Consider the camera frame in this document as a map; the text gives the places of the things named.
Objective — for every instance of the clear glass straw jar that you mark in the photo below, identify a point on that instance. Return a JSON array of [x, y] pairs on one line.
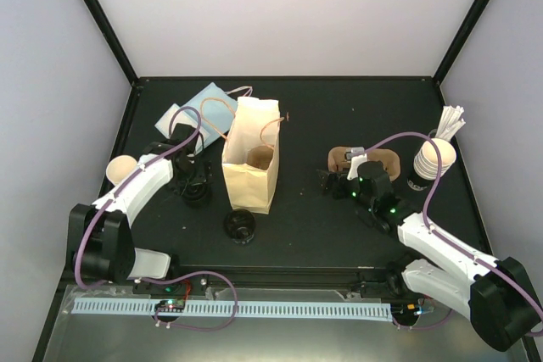
[[434, 134]]

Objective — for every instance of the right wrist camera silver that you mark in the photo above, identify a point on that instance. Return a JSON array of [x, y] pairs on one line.
[[355, 157]]

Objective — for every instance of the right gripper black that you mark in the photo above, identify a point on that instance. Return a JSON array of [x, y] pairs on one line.
[[338, 191]]

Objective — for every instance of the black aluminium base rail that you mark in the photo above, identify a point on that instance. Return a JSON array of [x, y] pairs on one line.
[[382, 282]]

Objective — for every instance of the stack of black cup lids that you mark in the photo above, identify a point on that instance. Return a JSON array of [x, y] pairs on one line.
[[197, 196]]

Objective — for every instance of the light blue slotted cable duct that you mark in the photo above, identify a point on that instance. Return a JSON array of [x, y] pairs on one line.
[[240, 309]]

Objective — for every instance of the right black frame post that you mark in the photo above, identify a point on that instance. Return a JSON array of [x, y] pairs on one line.
[[469, 22]]

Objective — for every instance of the stack of white paper cups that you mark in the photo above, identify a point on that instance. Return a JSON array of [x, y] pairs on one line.
[[425, 164]]

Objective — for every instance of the black frame post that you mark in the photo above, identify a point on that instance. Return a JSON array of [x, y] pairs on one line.
[[108, 33], [469, 22]]

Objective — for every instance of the white cup stack left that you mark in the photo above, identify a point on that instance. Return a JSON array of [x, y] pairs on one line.
[[119, 168]]

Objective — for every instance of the beige paper bag with handles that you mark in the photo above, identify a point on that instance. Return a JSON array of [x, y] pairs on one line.
[[256, 122]]

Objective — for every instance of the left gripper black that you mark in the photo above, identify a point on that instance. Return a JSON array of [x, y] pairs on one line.
[[204, 175]]

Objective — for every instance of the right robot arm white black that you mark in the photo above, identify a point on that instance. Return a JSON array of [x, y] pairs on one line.
[[496, 296]]

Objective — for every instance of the left black frame post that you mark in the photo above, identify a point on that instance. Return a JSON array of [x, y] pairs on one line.
[[108, 33]]

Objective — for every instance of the right controller circuit board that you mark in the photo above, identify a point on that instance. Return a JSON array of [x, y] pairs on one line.
[[411, 309]]

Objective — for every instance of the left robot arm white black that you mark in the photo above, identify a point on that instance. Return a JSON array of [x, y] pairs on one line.
[[100, 247]]

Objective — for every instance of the left controller circuit board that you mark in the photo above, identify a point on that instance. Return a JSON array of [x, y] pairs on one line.
[[170, 306]]

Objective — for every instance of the controller circuit board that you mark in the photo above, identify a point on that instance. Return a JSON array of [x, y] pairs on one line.
[[170, 306], [411, 309]]

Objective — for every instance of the light blue paper bag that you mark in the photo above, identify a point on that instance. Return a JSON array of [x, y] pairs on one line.
[[216, 108]]

